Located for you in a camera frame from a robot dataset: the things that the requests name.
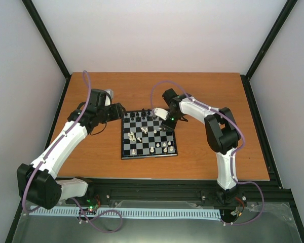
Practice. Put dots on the black aluminium frame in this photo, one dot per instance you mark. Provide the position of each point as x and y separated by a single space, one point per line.
165 190

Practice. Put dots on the black and grey chessboard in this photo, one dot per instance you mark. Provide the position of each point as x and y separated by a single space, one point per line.
142 124

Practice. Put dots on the light blue cable duct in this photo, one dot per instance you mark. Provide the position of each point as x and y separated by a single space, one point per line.
138 213

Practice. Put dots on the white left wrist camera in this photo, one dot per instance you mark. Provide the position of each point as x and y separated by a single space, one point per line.
109 97

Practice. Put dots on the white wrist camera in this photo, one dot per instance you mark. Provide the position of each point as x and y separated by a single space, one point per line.
161 113
109 97

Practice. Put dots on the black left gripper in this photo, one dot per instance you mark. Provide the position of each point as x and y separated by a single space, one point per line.
118 113

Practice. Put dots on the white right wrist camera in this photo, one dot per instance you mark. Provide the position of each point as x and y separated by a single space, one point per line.
161 113

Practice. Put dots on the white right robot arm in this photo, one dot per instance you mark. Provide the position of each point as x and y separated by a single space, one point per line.
221 132

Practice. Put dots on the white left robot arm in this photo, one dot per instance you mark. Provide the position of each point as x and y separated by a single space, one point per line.
55 157

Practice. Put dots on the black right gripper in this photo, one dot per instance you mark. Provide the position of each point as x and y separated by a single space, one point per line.
167 125

